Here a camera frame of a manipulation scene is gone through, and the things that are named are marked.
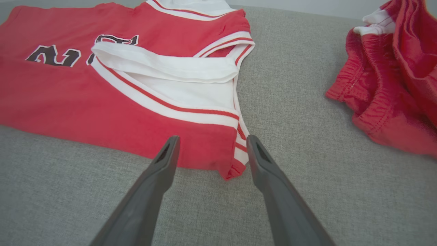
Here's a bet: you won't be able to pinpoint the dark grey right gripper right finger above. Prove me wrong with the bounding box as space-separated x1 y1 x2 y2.
246 135 337 246

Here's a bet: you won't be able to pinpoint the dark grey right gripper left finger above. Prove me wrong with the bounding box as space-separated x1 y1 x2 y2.
89 136 181 246

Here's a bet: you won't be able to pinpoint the red jersey with white trim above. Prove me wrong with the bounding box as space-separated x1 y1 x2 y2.
0 0 256 181

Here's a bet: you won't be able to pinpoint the red shorts with white stripe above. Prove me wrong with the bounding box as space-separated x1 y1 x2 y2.
326 0 437 159

